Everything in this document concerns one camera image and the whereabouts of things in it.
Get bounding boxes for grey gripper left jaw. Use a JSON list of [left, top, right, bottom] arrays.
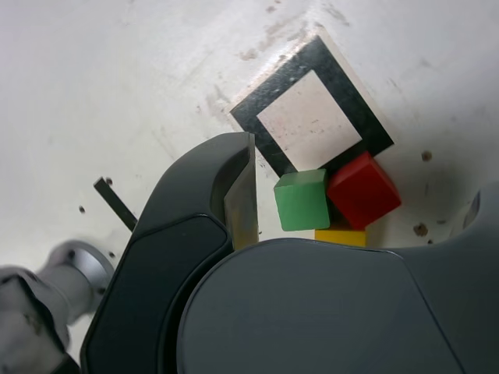
[[80, 131, 260, 374]]

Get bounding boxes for red cube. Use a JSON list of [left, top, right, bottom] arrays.
[[326, 150, 402, 231]]

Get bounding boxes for black tape square outline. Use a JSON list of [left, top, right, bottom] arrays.
[[228, 34, 395, 178]]

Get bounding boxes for green cube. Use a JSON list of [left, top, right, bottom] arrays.
[[273, 168, 331, 231]]

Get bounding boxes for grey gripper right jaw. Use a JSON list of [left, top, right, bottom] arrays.
[[177, 182, 499, 374]]

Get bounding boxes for yellow cube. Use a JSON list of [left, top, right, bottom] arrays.
[[314, 224, 367, 247]]

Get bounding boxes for black tape strip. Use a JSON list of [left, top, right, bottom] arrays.
[[93, 177, 138, 231]]

